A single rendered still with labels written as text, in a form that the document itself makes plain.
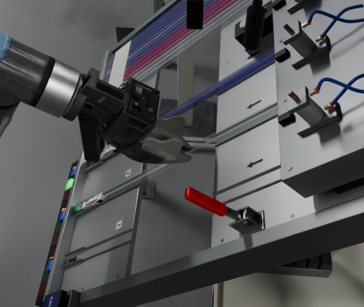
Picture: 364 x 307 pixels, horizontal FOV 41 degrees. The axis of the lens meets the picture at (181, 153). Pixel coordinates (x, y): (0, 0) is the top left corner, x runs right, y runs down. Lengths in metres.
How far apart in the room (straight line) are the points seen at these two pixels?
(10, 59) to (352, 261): 0.79
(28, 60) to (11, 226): 1.26
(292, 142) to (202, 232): 1.24
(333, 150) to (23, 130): 1.75
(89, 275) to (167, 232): 0.93
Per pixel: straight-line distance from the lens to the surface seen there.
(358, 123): 0.53
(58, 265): 0.95
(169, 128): 0.78
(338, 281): 1.08
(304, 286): 1.06
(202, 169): 1.92
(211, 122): 2.05
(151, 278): 0.71
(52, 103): 0.69
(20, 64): 0.68
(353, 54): 0.59
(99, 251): 0.88
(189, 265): 0.66
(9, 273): 1.81
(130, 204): 0.86
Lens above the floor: 1.58
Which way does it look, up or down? 53 degrees down
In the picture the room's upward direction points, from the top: straight up
